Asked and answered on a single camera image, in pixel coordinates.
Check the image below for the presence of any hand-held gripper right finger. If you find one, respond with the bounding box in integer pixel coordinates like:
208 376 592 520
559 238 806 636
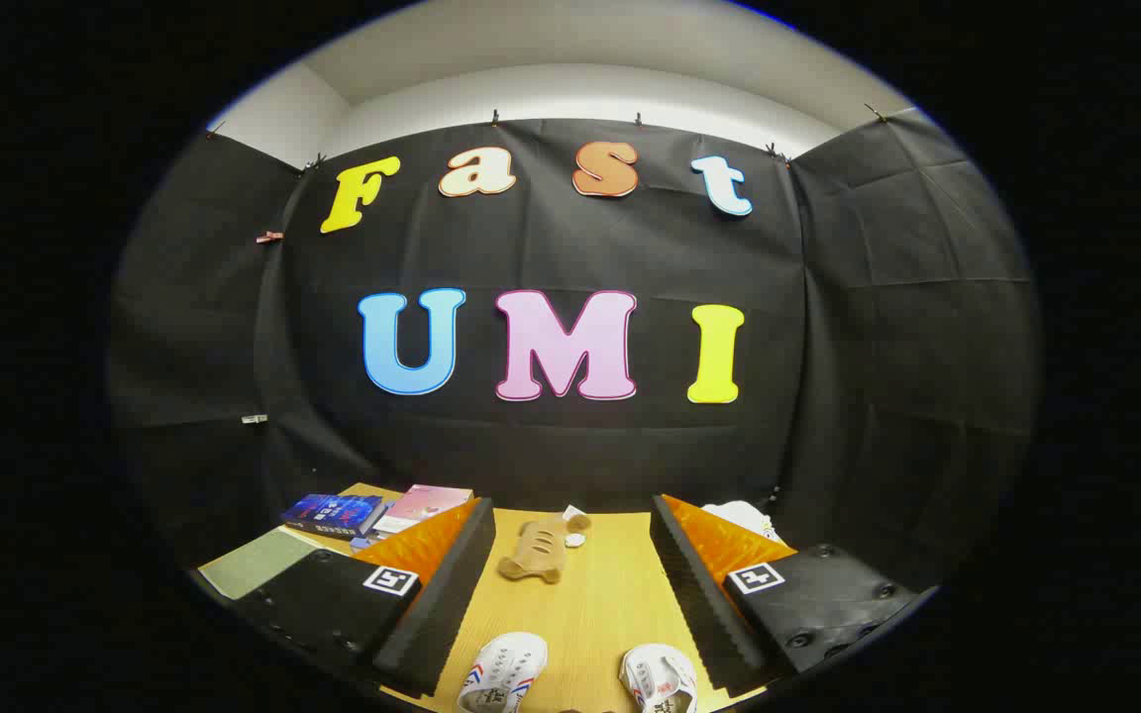
650 493 938 699

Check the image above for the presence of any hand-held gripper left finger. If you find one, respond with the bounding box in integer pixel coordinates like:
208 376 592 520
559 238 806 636
234 497 497 699

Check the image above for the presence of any white striped canvas shoe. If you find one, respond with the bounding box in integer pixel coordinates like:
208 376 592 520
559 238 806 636
457 632 549 713
618 644 698 713

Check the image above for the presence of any cream fabric storage box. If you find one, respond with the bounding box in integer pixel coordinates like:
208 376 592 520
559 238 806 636
196 528 322 602

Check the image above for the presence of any pink book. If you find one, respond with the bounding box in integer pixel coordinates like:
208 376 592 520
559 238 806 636
374 484 474 536

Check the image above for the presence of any brown plush toy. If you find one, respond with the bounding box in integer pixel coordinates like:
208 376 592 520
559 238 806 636
497 507 591 585

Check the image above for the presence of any dark blue book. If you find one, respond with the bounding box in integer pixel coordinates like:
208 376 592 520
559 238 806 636
281 493 389 539

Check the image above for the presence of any black backdrop cloth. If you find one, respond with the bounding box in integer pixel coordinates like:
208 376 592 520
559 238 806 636
107 117 1042 595

